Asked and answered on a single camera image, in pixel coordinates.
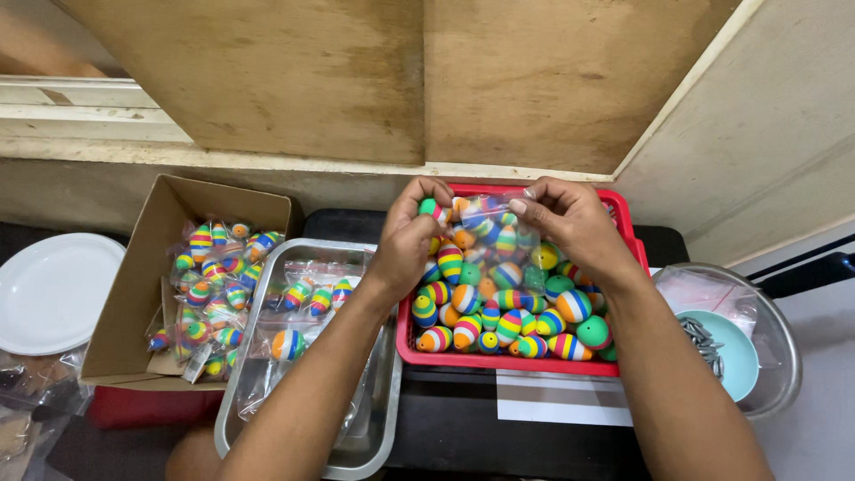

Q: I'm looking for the brown cardboard box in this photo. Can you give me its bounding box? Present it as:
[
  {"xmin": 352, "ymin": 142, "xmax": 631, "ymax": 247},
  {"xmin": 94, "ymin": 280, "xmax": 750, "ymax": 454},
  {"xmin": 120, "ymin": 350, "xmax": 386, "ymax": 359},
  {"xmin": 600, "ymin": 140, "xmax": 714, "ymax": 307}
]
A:
[{"xmin": 80, "ymin": 174, "xmax": 307, "ymax": 392}]

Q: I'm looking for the stainless steel tray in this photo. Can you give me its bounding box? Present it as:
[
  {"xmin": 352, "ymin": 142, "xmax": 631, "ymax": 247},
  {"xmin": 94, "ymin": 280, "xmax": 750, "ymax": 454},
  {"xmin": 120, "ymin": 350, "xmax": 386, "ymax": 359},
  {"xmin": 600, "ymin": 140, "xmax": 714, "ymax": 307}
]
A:
[{"xmin": 214, "ymin": 238, "xmax": 404, "ymax": 481}]

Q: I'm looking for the pile of bagged floats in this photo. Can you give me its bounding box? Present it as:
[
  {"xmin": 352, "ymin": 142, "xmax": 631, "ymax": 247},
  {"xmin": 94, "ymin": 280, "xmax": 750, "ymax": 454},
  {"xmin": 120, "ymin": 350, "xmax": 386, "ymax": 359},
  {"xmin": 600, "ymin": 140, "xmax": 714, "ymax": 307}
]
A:
[{"xmin": 147, "ymin": 220, "xmax": 287, "ymax": 384}]

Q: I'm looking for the heap of striped floats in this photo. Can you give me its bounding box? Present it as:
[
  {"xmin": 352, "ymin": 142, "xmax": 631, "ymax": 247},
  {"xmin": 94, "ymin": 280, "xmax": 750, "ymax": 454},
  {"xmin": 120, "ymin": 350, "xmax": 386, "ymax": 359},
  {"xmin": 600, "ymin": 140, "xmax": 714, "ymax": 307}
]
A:
[{"xmin": 410, "ymin": 196, "xmax": 618, "ymax": 363}]

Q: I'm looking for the teal plastic bowl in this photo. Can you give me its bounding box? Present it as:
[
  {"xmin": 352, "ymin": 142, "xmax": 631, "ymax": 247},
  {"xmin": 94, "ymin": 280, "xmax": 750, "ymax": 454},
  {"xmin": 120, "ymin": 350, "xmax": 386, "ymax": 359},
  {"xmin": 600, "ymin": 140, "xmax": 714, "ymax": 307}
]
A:
[{"xmin": 673, "ymin": 309, "xmax": 760, "ymax": 403}]

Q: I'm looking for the crumpled clear plastic bag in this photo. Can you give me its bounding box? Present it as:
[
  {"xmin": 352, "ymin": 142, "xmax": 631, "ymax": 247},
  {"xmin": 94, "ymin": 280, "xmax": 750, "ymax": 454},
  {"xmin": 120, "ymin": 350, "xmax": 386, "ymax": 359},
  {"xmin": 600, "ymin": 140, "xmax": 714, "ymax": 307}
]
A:
[{"xmin": 0, "ymin": 347, "xmax": 91, "ymax": 481}]

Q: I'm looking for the red box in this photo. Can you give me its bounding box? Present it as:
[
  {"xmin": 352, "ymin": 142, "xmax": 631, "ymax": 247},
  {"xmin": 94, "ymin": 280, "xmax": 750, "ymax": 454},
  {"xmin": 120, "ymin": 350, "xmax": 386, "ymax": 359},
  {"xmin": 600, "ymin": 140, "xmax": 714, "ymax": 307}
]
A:
[{"xmin": 85, "ymin": 385, "xmax": 225, "ymax": 430}]

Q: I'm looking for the bundle of empty clear bags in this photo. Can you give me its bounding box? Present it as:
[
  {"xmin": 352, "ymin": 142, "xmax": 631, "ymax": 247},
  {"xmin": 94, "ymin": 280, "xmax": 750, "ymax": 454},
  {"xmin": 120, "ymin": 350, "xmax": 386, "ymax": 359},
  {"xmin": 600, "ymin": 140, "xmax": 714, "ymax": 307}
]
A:
[{"xmin": 655, "ymin": 266, "xmax": 760, "ymax": 338}]

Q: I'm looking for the white round plate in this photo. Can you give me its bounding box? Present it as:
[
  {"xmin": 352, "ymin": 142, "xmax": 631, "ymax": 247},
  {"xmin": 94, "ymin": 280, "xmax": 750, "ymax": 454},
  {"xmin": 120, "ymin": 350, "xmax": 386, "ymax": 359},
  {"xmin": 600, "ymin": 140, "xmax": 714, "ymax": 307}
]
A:
[{"xmin": 0, "ymin": 232, "xmax": 128, "ymax": 357}]

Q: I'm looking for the red plastic basket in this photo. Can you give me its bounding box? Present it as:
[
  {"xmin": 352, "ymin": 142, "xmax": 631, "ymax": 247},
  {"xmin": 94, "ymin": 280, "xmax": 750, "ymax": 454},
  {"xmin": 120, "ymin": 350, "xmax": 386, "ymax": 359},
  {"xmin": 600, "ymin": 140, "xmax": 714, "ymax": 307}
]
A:
[{"xmin": 395, "ymin": 183, "xmax": 650, "ymax": 378}]

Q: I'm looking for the bag with three floats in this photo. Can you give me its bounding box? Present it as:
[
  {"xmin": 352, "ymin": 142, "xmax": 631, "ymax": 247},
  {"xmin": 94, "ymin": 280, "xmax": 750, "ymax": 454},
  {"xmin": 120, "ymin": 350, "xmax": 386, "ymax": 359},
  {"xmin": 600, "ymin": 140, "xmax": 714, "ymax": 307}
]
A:
[{"xmin": 277, "ymin": 259, "xmax": 370, "ymax": 320}]

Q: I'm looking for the pile of metal sinkers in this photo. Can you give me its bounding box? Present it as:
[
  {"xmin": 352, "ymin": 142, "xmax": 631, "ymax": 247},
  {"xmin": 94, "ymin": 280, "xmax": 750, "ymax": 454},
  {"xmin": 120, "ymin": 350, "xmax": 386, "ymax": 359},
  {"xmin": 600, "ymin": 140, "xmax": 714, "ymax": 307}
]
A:
[{"xmin": 677, "ymin": 317, "xmax": 726, "ymax": 380}]

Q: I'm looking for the clear zip plastic bag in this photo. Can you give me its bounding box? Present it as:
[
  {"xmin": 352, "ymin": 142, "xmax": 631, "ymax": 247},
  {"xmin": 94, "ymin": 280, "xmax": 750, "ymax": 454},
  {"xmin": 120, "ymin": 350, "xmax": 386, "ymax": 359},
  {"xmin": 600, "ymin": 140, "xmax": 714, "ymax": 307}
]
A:
[{"xmin": 453, "ymin": 190, "xmax": 537, "ymax": 232}]

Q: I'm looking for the green-tipped striped foam float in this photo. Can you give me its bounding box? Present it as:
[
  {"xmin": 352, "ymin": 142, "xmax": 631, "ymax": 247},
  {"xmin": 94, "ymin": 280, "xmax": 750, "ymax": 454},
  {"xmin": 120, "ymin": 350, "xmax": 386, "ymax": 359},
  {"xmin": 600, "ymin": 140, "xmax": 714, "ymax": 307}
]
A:
[{"xmin": 418, "ymin": 197, "xmax": 453, "ymax": 226}]

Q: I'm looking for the bag with orange-white float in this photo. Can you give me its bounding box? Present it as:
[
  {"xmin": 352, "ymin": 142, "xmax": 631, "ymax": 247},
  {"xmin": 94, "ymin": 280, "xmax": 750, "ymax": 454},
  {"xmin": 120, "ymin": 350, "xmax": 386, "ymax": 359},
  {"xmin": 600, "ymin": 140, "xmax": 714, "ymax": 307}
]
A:
[{"xmin": 235, "ymin": 314, "xmax": 335, "ymax": 422}]

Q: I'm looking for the black bar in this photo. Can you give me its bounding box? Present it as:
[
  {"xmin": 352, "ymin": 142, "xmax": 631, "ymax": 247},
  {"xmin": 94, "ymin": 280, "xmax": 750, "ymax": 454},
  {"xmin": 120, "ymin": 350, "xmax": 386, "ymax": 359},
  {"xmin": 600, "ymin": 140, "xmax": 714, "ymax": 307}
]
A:
[{"xmin": 758, "ymin": 251, "xmax": 855, "ymax": 300}]

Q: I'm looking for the plywood board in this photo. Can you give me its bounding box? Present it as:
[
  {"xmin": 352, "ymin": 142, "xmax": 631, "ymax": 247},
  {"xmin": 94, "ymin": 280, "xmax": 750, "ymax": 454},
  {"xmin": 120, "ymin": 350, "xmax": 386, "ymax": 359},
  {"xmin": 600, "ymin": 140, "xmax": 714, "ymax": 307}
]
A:
[{"xmin": 53, "ymin": 0, "xmax": 742, "ymax": 176}]

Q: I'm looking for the person's knee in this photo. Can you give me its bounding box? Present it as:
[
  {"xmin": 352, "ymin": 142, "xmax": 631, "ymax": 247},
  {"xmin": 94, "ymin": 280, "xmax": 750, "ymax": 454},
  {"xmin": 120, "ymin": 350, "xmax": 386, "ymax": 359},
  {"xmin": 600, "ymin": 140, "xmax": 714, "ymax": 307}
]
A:
[{"xmin": 164, "ymin": 428, "xmax": 224, "ymax": 481}]

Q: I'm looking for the person's left hand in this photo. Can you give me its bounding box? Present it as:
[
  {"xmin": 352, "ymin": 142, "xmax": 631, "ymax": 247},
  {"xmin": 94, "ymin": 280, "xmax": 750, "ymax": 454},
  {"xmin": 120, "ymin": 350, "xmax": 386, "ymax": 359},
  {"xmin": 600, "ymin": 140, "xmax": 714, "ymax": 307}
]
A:
[{"xmin": 364, "ymin": 175, "xmax": 456, "ymax": 303}]

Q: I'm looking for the person's right hand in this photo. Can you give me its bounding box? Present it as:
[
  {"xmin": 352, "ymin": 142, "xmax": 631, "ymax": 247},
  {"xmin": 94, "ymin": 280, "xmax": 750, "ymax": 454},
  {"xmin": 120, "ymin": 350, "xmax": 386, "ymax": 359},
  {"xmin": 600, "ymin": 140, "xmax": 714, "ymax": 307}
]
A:
[{"xmin": 508, "ymin": 176, "xmax": 646, "ymax": 292}]

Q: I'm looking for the stainless steel bowl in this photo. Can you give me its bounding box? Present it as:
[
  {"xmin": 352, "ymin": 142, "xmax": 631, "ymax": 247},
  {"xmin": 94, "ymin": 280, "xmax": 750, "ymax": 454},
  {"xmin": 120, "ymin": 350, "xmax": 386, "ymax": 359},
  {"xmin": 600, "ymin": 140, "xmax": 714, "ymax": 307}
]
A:
[{"xmin": 651, "ymin": 262, "xmax": 803, "ymax": 420}]

